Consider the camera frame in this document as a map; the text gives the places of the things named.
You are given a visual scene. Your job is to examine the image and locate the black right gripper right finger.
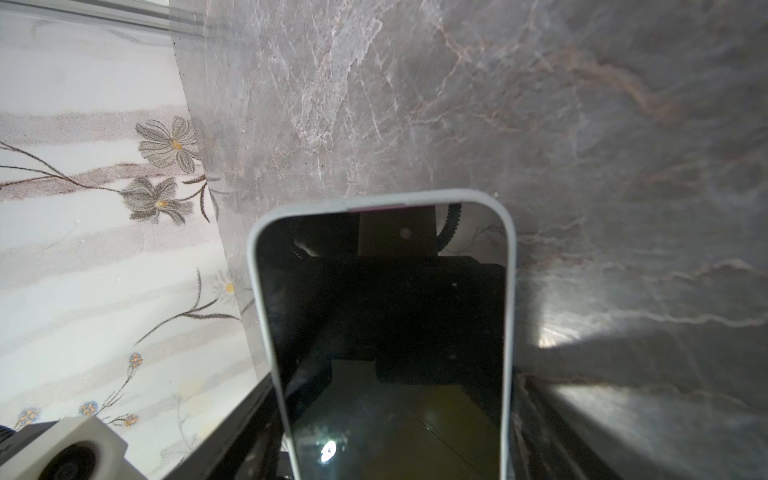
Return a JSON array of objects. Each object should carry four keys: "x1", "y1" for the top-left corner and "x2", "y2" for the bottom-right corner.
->
[{"x1": 509, "y1": 369, "x2": 620, "y2": 479}]

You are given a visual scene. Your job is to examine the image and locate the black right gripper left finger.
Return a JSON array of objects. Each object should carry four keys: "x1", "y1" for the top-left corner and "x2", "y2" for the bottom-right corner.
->
[{"x1": 166, "y1": 377, "x2": 294, "y2": 480}]

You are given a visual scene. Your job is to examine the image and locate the phone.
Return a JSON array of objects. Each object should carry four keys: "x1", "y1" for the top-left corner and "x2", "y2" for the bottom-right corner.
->
[{"x1": 255, "y1": 202, "x2": 509, "y2": 480}]

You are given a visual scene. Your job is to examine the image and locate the pale blue phone case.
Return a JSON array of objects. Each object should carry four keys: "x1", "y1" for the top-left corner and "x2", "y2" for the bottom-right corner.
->
[{"x1": 245, "y1": 188, "x2": 518, "y2": 480}]

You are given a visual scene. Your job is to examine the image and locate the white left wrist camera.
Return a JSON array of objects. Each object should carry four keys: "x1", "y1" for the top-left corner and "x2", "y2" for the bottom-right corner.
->
[{"x1": 1, "y1": 417, "x2": 146, "y2": 480}]

